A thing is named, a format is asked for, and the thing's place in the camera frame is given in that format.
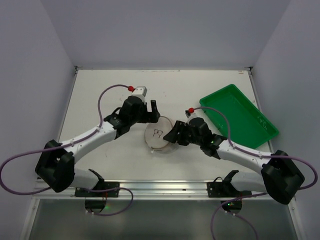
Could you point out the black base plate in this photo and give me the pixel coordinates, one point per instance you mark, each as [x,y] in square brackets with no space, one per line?
[224,190]
[107,189]

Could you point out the green plastic tray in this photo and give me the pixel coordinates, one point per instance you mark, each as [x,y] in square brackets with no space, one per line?
[249,127]

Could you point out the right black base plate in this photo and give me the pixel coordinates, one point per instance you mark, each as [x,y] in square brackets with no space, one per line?
[224,190]

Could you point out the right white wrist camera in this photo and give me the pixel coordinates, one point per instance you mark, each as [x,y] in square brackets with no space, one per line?
[190,113]

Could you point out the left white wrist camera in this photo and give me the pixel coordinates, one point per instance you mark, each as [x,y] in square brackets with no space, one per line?
[140,92]

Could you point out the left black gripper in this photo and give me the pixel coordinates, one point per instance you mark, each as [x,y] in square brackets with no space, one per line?
[149,116]

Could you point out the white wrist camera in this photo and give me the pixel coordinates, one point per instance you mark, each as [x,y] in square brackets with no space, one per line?
[190,113]
[140,92]

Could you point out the white mesh laundry bag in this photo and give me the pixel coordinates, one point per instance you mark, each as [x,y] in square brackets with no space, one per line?
[154,136]

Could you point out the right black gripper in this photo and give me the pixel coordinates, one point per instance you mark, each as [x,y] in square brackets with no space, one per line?
[182,133]

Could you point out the aluminium mounting rail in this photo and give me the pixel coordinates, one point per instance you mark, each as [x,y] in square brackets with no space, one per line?
[144,190]

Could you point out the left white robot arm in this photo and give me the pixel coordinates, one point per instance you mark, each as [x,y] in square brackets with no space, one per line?
[57,163]

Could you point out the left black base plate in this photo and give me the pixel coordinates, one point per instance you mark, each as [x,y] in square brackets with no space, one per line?
[107,189]

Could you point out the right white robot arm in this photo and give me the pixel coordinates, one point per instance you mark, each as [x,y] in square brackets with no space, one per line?
[272,173]

